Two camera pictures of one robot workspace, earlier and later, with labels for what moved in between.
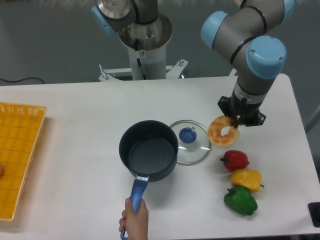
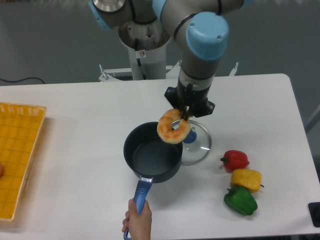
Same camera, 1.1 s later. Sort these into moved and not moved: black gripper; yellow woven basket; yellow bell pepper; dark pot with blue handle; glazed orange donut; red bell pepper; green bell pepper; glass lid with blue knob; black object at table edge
Moved: dark pot with blue handle; glazed orange donut; black gripper
Not moved: black object at table edge; red bell pepper; green bell pepper; yellow bell pepper; glass lid with blue knob; yellow woven basket
